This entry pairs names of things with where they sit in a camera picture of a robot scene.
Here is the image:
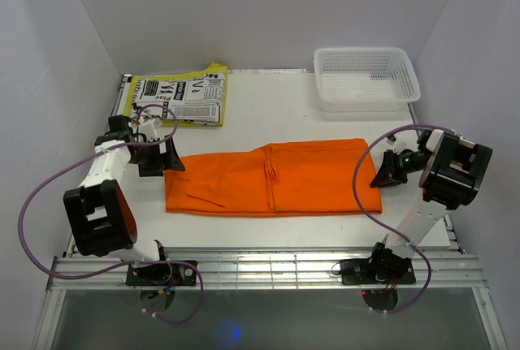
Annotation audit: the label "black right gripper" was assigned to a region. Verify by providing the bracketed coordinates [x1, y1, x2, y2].
[370, 149, 431, 188]

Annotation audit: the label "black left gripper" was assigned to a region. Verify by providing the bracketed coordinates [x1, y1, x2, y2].
[129, 135, 185, 177]

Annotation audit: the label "orange trousers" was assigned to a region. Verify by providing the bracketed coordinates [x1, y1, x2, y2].
[164, 138, 383, 218]

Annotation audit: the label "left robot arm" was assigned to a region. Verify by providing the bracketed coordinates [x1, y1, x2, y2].
[63, 115, 185, 285]

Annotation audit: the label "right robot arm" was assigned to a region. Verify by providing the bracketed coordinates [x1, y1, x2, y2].
[366, 129, 492, 283]

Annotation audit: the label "newspaper print yellow folded trousers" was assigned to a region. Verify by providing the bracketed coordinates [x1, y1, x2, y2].
[122, 63, 228, 127]

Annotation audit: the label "white perforated plastic basket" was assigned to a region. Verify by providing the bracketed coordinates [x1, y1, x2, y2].
[314, 47, 421, 112]

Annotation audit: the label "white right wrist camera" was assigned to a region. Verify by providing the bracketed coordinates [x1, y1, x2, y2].
[385, 134, 414, 161]

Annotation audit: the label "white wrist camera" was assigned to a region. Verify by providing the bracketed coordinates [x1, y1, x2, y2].
[137, 118, 162, 142]
[385, 134, 414, 161]

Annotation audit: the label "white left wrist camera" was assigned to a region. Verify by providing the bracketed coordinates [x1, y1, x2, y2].
[137, 118, 162, 142]

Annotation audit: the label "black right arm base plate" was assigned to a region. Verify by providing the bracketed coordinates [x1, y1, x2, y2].
[331, 258, 416, 286]

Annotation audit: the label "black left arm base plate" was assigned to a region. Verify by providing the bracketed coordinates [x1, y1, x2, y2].
[125, 263, 197, 287]

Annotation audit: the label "aluminium table edge rail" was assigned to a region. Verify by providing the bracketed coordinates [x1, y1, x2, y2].
[46, 248, 488, 291]

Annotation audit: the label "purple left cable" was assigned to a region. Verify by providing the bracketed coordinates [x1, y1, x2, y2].
[18, 104, 205, 325]

